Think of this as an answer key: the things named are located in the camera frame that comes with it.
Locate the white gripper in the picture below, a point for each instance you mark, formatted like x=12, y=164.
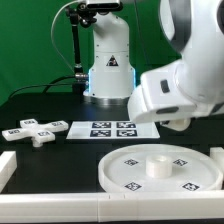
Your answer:
x=159, y=98

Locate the white round table top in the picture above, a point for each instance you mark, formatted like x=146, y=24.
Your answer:
x=158, y=168

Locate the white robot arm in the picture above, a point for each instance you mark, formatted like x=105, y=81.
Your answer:
x=192, y=86

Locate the white right fence block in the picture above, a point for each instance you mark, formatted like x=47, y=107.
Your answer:
x=217, y=154

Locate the white fence block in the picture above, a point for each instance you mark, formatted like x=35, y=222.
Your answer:
x=8, y=165
x=217, y=154

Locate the white marker sheet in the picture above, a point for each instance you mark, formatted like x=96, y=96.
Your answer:
x=86, y=130

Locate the white front fence bar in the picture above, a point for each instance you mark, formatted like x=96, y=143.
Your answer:
x=106, y=207

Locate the white cross-shaped table base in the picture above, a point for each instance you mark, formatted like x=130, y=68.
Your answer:
x=39, y=133

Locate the white left fence block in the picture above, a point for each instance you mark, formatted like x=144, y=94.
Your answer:
x=8, y=165

